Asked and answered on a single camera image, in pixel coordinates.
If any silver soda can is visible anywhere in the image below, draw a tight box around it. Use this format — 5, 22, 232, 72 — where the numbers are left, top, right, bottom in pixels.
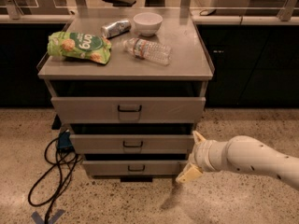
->
101, 19, 132, 38

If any blue power adapter box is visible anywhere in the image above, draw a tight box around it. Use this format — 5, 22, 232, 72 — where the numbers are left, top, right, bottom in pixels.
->
56, 131, 74, 152

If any glass partition with rail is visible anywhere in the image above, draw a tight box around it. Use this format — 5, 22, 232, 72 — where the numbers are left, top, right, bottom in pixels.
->
0, 0, 299, 26

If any grey metal drawer cabinet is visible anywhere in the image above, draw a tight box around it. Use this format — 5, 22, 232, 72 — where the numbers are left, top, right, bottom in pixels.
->
38, 8, 214, 178

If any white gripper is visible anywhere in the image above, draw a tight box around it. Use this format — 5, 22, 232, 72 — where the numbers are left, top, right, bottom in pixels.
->
176, 131, 228, 184

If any green chip bag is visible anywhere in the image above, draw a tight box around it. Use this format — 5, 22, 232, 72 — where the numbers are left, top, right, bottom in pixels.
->
47, 32, 111, 64

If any grey top drawer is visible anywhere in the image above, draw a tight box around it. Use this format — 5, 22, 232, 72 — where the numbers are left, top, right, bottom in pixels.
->
51, 97, 206, 124

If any black floor cable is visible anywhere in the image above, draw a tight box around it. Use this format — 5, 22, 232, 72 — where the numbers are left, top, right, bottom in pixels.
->
27, 136, 82, 224

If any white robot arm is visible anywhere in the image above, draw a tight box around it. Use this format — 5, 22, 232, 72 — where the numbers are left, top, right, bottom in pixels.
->
176, 131, 299, 189

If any clear plastic water bottle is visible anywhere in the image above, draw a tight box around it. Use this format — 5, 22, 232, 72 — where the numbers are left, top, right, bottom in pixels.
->
123, 38, 171, 65

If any grey drawer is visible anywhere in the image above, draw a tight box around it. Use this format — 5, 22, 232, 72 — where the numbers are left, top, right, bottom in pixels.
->
82, 161, 186, 176
70, 134, 193, 154
51, 97, 206, 124

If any grey bottom drawer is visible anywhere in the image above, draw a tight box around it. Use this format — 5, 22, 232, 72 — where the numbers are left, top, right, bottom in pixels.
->
82, 161, 186, 176

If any white ceramic bowl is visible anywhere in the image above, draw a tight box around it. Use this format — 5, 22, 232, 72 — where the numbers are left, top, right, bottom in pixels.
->
133, 12, 163, 36

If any black office chair seat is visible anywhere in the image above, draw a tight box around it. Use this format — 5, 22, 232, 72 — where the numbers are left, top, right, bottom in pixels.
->
103, 0, 136, 7

